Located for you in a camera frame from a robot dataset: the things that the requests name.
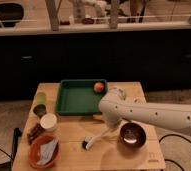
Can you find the white dish brush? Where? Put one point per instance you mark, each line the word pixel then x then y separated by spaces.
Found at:
pixel 89 141

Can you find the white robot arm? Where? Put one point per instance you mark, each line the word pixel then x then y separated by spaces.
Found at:
pixel 114 107

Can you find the orange ball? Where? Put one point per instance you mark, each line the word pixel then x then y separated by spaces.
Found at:
pixel 98 87

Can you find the green plastic tray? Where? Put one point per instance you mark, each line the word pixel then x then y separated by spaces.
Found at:
pixel 78 98

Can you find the clear plastic box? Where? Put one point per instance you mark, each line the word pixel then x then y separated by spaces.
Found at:
pixel 139 100

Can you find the white paper cup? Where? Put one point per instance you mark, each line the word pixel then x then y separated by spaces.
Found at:
pixel 49 122

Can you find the dark metal cup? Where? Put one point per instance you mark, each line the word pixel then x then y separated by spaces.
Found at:
pixel 40 110

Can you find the dark brown bowl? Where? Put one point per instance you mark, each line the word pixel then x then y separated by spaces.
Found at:
pixel 132 135

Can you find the brown grape bunch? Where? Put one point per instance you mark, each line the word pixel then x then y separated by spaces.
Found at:
pixel 34 133

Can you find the grey folded cloth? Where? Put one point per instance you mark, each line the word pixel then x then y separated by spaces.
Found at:
pixel 47 151

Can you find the orange plate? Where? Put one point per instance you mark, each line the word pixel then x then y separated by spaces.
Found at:
pixel 34 152

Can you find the black chair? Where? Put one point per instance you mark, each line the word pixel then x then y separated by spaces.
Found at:
pixel 11 14

